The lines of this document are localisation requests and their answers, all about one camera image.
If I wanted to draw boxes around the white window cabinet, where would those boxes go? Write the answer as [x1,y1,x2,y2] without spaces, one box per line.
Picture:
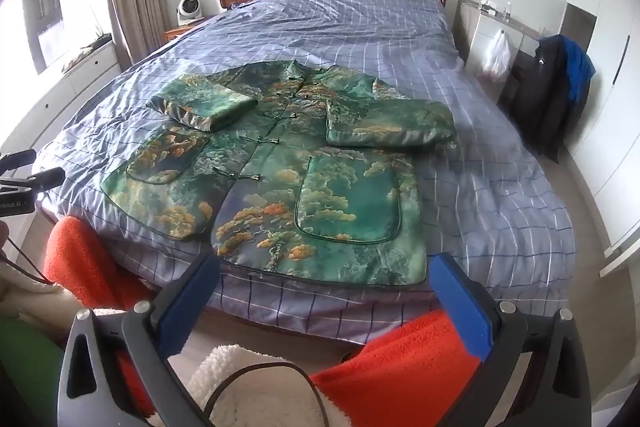
[0,34,123,148]

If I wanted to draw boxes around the blue checked duvet bed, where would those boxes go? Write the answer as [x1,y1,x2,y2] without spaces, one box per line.
[35,0,576,343]

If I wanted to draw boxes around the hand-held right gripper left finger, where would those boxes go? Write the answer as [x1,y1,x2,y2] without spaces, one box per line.
[56,249,221,427]

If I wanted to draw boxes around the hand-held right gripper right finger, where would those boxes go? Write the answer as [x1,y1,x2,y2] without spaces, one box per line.
[430,252,593,427]

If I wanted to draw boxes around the grey dresser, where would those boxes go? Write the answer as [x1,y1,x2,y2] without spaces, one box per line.
[452,0,546,75]

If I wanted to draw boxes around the blue garment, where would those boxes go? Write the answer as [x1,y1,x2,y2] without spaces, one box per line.
[560,36,597,105]

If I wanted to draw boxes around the green patterned jacket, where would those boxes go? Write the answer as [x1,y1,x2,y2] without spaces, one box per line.
[100,61,460,290]

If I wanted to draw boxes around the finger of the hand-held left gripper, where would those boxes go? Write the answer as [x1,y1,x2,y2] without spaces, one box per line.
[0,149,38,175]
[0,167,66,198]

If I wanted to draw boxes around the black jacket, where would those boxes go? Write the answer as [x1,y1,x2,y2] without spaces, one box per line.
[510,34,576,162]

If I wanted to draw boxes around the green cloth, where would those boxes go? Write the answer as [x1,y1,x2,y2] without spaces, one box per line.
[0,317,66,427]

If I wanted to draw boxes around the white desk fan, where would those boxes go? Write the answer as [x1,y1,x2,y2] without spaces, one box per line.
[176,0,202,26]

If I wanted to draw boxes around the white wardrobe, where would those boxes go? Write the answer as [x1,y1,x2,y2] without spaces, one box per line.
[557,0,640,275]

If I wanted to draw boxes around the window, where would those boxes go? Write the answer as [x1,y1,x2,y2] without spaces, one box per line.
[20,0,63,72]

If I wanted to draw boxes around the white plastic bag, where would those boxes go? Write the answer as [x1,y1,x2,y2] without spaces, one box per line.
[481,27,512,82]

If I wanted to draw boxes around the orange fleece pants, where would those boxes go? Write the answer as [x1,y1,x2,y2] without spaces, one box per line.
[42,216,481,427]

